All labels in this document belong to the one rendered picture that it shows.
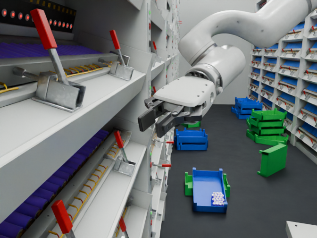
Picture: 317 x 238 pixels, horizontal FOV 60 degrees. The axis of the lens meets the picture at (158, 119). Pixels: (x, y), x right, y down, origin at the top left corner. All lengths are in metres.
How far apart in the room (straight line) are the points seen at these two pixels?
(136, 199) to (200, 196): 1.09
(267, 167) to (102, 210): 1.94
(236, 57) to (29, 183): 0.55
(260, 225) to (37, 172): 1.61
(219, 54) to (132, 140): 0.32
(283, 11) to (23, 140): 0.64
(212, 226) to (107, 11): 1.30
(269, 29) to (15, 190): 0.62
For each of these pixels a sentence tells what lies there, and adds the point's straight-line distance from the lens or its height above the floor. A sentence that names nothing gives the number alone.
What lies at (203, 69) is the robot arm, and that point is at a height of 0.92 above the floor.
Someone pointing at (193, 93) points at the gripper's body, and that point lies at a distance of 0.53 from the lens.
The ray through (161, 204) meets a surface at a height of 0.13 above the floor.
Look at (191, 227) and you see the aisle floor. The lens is 1.66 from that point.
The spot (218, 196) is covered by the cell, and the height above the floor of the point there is 0.09.
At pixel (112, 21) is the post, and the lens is 0.73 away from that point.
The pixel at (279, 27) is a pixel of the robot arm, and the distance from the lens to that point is 0.72.
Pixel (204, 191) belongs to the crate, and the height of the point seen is 0.06.
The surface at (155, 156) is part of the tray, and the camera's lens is 1.18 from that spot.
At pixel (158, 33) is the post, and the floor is 1.04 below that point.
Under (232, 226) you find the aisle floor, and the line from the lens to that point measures 1.71.
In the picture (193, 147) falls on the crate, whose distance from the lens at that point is 2.74.
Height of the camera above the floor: 0.96
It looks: 14 degrees down
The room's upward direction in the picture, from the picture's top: straight up
